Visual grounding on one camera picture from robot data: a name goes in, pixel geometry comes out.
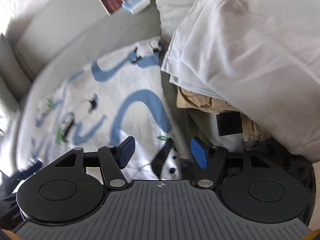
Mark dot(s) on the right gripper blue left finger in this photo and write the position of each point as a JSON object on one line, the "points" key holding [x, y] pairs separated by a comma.
{"points": [[125, 151]]}

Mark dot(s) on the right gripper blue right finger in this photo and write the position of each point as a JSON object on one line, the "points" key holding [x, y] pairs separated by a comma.
{"points": [[200, 152]]}

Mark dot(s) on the panda print blue white cloth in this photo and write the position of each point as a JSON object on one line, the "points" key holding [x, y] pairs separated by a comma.
{"points": [[122, 93]]}

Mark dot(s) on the tan folded garment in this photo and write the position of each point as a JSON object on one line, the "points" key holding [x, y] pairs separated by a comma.
{"points": [[188, 99]]}

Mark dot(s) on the dark spotted fleece knee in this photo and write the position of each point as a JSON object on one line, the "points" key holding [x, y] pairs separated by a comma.
{"points": [[265, 184]]}

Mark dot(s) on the white folded pillowcase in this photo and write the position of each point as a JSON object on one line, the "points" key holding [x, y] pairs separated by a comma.
{"points": [[261, 57]]}

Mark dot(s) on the grey green sofa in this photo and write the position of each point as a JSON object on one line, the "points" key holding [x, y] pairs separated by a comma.
{"points": [[66, 35]]}

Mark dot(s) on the light blue tissue pack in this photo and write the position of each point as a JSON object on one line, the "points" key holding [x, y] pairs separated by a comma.
{"points": [[135, 6]]}

